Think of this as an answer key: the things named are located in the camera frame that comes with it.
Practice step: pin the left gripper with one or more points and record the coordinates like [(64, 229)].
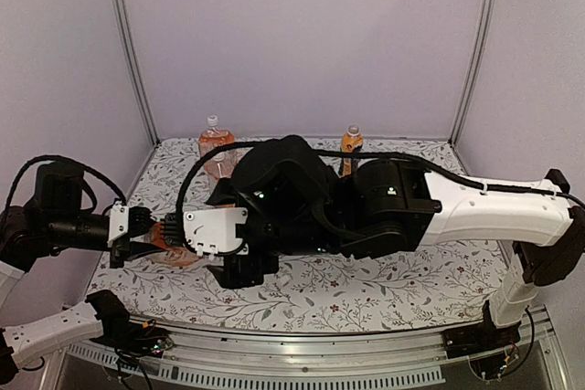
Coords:
[(138, 221)]

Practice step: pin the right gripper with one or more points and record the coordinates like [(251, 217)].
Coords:
[(238, 273)]

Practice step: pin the orange tea bottle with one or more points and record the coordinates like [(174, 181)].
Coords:
[(176, 253), (221, 165), (213, 137)]

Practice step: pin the orange tea bottle front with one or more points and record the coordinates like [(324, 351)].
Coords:
[(221, 165)]

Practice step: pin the milk tea bottle dark label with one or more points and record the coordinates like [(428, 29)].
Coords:
[(352, 142)]

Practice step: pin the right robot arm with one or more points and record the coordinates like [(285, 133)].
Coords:
[(283, 199)]

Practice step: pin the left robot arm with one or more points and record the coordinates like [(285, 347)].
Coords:
[(74, 206)]

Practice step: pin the floral tablecloth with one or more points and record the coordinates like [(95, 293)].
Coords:
[(432, 286)]

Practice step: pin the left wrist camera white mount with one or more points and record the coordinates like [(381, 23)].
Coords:
[(118, 222)]

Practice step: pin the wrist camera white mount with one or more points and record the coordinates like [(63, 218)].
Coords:
[(213, 232), (118, 222)]

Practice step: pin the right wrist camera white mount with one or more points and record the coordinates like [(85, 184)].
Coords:
[(213, 232)]

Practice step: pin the left aluminium corner post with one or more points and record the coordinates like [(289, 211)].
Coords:
[(135, 75)]

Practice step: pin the aluminium corner post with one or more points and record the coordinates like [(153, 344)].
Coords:
[(473, 71), (135, 75)]

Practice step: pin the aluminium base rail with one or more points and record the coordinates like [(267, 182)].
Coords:
[(218, 358)]

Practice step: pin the right aluminium corner post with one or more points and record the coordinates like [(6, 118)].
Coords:
[(473, 71)]

